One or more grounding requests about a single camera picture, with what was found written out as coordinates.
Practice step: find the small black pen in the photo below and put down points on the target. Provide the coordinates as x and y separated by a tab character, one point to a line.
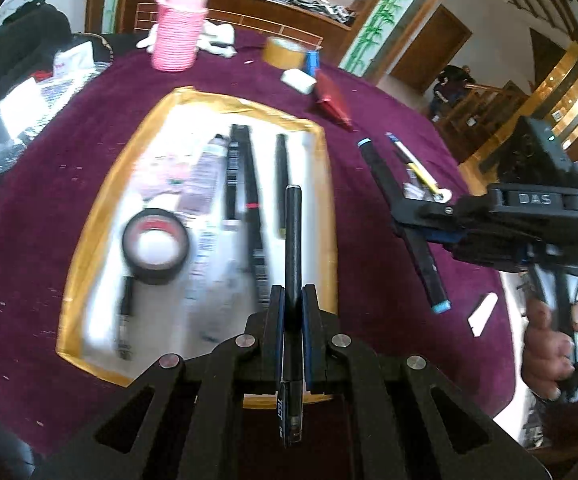
125	310

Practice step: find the bamboo painted wall panel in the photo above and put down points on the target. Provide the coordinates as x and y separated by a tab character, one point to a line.
384	20

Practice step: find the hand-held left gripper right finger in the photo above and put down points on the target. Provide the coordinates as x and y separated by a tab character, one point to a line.
309	320

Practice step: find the grey tube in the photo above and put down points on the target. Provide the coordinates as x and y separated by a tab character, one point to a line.
211	170

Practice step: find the yellow and black pen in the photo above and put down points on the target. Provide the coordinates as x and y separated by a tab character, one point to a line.
421	175

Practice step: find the wooden door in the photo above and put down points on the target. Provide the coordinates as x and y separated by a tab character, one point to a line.
431	47

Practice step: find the white pen with blue cap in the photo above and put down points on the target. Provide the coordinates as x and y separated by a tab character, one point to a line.
404	152

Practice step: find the person's right hand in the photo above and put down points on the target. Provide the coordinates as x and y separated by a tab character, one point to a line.
544	355

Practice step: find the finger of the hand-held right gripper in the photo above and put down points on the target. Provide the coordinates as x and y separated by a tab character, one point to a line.
424	214
444	235

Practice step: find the black tape roll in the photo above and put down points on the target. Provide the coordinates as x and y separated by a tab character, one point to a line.
131	260

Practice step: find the white box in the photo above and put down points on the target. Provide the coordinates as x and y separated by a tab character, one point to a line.
298	81

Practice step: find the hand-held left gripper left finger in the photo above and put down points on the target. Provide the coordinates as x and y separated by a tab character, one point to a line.
276	320

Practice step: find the wooden counter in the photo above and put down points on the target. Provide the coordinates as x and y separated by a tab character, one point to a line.
269	15

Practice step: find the white paper strip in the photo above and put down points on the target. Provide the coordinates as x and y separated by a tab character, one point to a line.
483	312

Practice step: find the purple tablecloth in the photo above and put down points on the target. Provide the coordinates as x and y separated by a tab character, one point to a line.
369	270

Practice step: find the white tray with yellow rim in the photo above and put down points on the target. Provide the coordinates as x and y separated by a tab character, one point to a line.
109	320

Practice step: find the black bag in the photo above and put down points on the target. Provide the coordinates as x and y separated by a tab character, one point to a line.
19	35

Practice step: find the clear plastic package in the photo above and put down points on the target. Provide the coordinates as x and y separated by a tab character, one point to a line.
29	105

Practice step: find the blue packet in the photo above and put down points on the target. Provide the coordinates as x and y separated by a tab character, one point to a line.
312	62

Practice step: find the golden pillar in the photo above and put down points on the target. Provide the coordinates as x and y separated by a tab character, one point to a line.
569	90

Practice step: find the yellow tape roll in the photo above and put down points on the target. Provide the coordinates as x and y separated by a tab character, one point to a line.
284	52

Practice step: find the white plush toy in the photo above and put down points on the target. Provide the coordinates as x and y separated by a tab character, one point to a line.
216	35

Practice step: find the black marker with blue caps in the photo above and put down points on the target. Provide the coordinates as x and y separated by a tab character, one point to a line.
379	170

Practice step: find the red packet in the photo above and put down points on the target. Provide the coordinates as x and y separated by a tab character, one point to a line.
331	100

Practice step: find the pink woven cup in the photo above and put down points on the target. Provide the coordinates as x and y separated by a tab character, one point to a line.
176	35

